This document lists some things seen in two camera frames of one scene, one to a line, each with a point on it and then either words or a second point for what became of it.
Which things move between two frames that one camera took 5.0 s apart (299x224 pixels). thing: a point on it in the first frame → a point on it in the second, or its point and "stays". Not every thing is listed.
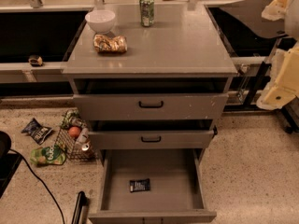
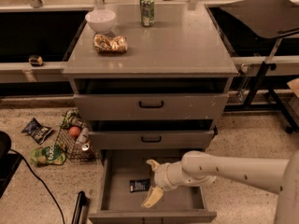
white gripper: [292, 18] → [161, 175]
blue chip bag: [37, 132] stays
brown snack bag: [117, 44] stays
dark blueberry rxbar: [141, 185] stays
